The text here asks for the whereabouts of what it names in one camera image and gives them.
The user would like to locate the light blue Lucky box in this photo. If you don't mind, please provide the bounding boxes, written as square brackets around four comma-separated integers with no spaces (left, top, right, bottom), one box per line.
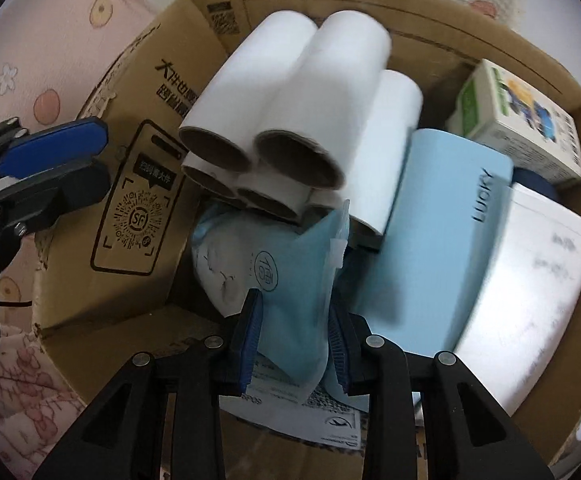
[349,129,513,356]

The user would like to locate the white rectangular box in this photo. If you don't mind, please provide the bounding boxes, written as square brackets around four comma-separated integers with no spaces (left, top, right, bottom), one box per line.
[455,183,581,415]

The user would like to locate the pink cream cartoon blanket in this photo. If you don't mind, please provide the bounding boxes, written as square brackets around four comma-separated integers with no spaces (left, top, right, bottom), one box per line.
[0,0,514,479]

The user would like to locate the white paper roll large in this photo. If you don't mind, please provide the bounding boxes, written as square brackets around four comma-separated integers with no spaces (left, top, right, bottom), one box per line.
[177,11,320,172]

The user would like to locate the light blue tissue pack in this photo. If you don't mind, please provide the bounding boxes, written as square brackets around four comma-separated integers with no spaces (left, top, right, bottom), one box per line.
[189,198,372,449]

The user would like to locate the brown cardboard box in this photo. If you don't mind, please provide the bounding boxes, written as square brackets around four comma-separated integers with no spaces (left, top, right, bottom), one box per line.
[33,0,581,463]

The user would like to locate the white paper roll back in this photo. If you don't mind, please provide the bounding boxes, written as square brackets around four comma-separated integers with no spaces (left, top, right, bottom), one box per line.
[255,10,391,190]

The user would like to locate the green white carton box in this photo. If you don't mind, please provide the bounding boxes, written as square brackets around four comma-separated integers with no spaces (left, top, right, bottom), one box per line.
[446,58,581,188]

